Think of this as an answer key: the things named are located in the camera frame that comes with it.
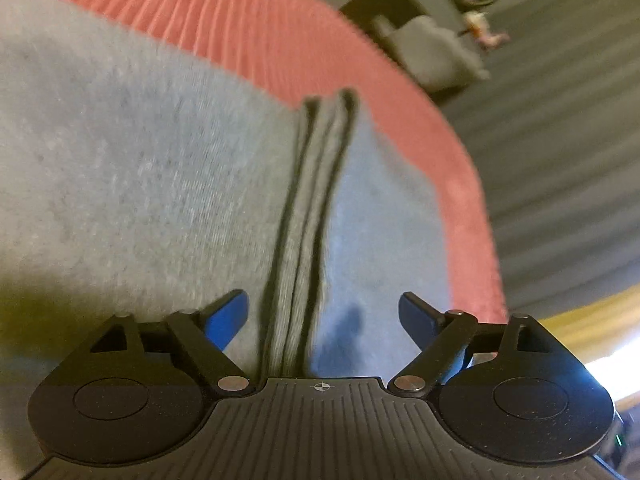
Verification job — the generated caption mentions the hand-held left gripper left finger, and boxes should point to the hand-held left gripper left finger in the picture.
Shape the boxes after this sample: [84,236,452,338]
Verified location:
[88,288,251,397]

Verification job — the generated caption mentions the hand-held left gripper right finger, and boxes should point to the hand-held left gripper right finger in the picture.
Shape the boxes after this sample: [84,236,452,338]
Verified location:
[387,291,554,399]

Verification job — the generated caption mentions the grey pants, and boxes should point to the grey pants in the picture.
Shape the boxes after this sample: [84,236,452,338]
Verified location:
[0,0,453,378]

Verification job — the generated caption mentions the pale upholstered chair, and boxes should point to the pale upholstered chair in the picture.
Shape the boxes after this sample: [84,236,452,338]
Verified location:
[372,14,492,94]

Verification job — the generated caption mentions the pink ribbed blanket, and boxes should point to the pink ribbed blanket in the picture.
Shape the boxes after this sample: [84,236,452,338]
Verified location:
[7,0,508,325]

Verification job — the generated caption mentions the pink toy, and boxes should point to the pink toy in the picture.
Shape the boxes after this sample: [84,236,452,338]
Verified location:
[462,9,512,50]

